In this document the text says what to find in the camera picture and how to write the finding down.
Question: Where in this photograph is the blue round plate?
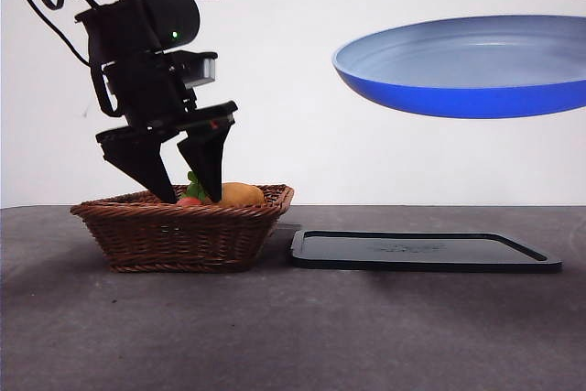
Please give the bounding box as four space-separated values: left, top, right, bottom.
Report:
331 14 586 120

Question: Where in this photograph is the red vegetable with green leaves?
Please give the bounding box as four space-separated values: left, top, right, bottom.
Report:
176 170 212 208

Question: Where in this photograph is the yellow-brown potato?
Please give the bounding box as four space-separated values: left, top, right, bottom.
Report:
218 182 266 208

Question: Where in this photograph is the brown wicker basket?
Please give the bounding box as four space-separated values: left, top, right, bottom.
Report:
70 183 295 274

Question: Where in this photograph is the black rectangular tray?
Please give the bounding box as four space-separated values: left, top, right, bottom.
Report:
289 228 564 275

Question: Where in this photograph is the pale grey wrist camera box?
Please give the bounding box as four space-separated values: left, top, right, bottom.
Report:
181 50 218 90

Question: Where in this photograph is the long black cable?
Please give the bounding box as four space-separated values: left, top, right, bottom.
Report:
0 0 123 118

